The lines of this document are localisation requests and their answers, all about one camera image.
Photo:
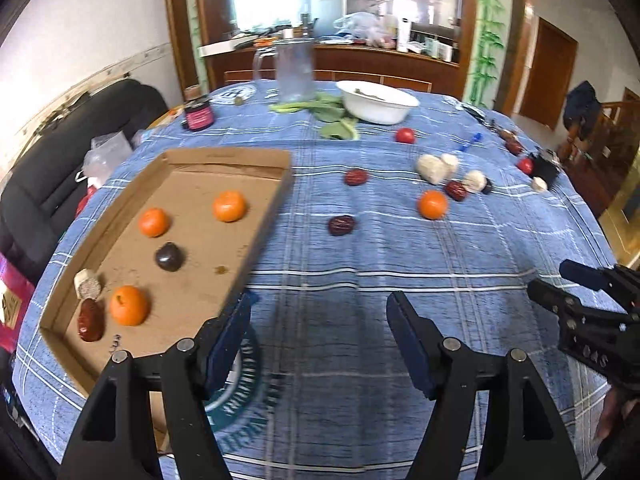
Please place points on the dark purple round fruit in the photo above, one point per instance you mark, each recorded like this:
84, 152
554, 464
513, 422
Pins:
169, 257

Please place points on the black sofa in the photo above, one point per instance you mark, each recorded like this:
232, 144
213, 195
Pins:
60, 175

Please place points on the pink packet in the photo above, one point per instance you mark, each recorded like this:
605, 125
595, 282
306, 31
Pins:
12, 305

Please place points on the wooden counter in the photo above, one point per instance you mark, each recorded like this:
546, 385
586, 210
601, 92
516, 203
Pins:
360, 65

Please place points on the golden framed panel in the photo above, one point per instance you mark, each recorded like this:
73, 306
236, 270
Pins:
622, 215

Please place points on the large red date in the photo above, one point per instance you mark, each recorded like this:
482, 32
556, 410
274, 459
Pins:
91, 321

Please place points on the white yam piece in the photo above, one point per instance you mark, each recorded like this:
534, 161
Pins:
473, 180
87, 284
539, 184
451, 162
430, 168

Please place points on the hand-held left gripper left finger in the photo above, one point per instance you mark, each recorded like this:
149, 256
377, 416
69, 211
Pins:
230, 345

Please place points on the wooden stair railing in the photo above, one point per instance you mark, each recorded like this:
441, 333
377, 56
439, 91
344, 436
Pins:
617, 140

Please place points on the blue pen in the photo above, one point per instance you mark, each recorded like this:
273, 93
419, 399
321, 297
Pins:
470, 141

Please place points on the brown wooden door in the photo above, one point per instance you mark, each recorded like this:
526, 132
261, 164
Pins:
547, 75

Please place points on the bamboo wall poster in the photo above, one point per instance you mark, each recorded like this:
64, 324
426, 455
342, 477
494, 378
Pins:
487, 35

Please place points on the white bowl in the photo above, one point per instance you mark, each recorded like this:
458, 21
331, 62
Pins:
377, 102

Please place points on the person's right hand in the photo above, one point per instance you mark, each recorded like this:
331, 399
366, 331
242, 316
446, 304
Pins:
612, 415

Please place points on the dark blue jacket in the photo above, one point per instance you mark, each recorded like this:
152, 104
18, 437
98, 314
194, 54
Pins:
582, 107

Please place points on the black box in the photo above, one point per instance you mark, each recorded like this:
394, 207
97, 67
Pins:
546, 170

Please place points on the white cylinder container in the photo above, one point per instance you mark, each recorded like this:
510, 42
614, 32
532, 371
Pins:
326, 10

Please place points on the white bottle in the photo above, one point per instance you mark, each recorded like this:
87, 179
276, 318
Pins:
403, 32

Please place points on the green leafy vegetable stalk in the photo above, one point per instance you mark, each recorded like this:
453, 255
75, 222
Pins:
310, 106

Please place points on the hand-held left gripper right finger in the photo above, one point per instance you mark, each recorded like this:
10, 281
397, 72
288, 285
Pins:
407, 345

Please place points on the red labelled jar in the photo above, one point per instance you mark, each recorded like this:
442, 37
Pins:
199, 115

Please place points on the brown cardboard tray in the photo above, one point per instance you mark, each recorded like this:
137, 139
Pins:
200, 255

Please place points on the blue plaid tablecloth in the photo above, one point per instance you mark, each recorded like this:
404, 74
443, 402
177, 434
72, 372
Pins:
350, 270

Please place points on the crumpled clear plastic bag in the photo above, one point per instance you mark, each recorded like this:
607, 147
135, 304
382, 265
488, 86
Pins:
107, 155

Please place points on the orange tangerine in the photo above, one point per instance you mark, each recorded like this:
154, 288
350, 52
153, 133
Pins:
433, 205
154, 222
129, 305
229, 206

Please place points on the red cherry tomato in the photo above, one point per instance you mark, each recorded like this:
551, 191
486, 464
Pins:
405, 135
525, 165

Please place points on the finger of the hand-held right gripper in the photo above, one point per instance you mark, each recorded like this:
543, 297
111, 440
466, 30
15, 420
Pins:
587, 274
547, 296

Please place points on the green vegetable leaf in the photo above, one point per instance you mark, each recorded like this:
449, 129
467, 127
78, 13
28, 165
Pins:
340, 130

